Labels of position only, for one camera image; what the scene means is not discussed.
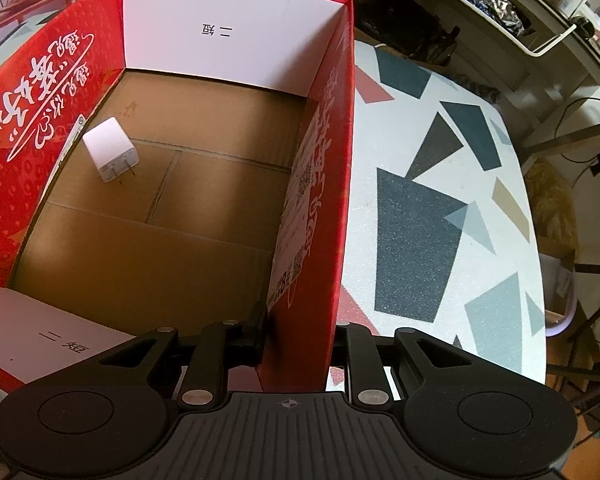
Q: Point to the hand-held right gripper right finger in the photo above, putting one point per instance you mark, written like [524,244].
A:
[354,360]

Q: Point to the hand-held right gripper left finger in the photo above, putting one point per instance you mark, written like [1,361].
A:
[250,341]

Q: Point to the red cardboard box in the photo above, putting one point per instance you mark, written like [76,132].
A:
[205,260]

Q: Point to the white charger plug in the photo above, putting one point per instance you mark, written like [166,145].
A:
[107,147]

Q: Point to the yellow cloth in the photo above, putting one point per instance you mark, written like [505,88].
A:
[550,205]

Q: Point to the black bag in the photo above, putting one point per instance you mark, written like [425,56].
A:
[405,20]

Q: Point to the dark patterned cloth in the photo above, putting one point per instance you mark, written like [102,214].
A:
[490,7]

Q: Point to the wall poster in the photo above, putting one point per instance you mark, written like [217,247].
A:
[10,10]

